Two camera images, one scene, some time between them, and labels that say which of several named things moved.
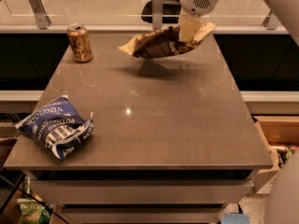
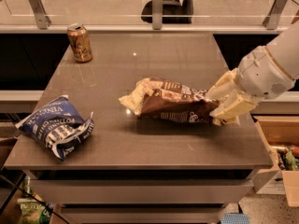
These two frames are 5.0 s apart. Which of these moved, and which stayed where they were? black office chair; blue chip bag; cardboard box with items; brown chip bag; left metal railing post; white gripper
Moved: brown chip bag; white gripper
Stayed: black office chair; cardboard box with items; left metal railing post; blue chip bag
